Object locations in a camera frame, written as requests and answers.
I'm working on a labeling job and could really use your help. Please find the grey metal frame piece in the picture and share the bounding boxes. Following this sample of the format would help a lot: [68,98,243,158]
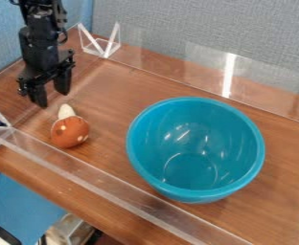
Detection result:
[45,213,95,245]

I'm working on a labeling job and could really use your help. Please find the clear acrylic corner bracket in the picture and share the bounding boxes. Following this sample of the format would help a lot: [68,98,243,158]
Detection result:
[76,23,122,58]

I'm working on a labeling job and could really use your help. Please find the brown and white toy mushroom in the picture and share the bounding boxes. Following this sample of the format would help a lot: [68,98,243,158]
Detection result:
[51,103,89,148]

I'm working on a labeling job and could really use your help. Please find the clear acrylic table barrier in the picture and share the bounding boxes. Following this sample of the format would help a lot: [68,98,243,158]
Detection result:
[0,31,299,245]

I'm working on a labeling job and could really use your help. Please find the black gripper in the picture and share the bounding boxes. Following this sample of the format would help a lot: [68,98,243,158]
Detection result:
[16,49,75,108]

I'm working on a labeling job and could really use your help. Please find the blue plastic bowl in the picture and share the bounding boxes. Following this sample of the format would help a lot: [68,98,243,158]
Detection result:
[126,97,266,204]

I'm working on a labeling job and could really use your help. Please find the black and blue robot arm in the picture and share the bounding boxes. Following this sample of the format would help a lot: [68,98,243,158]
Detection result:
[9,0,75,108]

